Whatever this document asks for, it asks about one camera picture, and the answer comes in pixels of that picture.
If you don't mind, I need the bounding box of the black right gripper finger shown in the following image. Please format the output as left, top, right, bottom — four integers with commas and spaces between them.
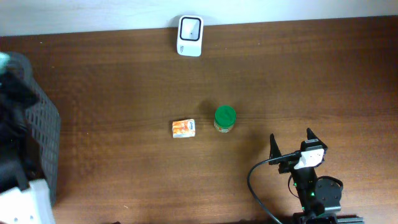
269, 134, 282, 164
306, 128, 328, 149

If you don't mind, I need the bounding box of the green lid jar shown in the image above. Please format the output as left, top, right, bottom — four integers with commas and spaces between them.
214, 105, 236, 133

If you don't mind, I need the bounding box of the orange tissue pack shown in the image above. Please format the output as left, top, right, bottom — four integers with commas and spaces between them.
172, 119, 196, 138

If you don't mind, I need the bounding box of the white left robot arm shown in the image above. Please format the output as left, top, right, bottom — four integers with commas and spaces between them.
1, 53, 55, 223

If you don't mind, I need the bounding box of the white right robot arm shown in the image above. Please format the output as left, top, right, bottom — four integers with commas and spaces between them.
269, 128, 364, 224

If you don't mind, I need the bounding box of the white barcode scanner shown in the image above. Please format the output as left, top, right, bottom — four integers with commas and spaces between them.
177, 15, 204, 57

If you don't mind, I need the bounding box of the grey plastic basket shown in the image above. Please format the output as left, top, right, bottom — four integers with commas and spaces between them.
7, 52, 61, 206

